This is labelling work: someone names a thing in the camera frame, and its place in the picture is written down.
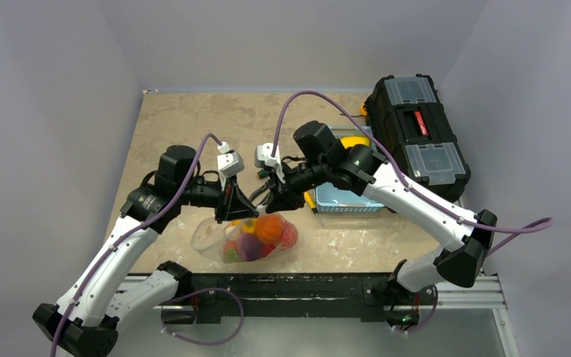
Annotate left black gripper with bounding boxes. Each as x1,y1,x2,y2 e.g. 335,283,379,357
177,170,258,223

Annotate yellow bell pepper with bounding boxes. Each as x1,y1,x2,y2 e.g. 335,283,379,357
240,219,256,234

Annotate orange small pumpkin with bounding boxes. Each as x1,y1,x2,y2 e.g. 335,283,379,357
254,214,284,244

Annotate clear zip top bag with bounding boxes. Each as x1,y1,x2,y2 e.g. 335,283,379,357
190,213,299,264

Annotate purple eggplant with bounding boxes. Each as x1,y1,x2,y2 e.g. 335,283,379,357
236,233,264,261

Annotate orange carrot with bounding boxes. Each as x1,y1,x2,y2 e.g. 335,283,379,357
222,242,239,264

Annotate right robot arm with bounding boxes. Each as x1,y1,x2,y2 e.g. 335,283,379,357
255,120,497,303

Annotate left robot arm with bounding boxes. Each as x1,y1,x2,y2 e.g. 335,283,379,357
33,144,257,356

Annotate blue plastic basket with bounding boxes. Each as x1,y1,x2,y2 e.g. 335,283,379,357
313,126,384,213

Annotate yellow mango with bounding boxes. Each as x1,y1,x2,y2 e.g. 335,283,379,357
340,135,371,149

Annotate yellow black tool behind box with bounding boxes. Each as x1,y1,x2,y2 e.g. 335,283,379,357
349,103,367,118

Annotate black tool box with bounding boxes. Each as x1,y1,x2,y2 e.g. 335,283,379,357
364,74,471,202

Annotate black handled pliers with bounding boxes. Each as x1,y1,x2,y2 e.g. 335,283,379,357
249,181,271,207

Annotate yellow handled screwdriver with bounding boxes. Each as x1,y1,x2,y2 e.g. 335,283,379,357
303,192,324,228

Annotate green handled screwdriver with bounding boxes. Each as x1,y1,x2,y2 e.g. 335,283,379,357
257,170,269,179

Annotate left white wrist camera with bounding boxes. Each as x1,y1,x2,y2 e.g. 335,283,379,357
216,141,245,190

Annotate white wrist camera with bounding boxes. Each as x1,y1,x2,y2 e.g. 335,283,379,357
216,141,245,190
254,143,285,183

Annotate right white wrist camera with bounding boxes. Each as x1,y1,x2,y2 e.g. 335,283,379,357
254,143,285,183

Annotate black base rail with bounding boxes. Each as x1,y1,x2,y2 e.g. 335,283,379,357
71,273,506,327

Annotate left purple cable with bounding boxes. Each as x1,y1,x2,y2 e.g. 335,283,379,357
48,132,245,357

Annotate purple cable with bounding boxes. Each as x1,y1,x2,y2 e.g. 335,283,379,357
48,132,245,357
271,90,555,336

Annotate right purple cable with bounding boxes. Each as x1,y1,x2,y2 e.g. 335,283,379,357
271,90,555,336

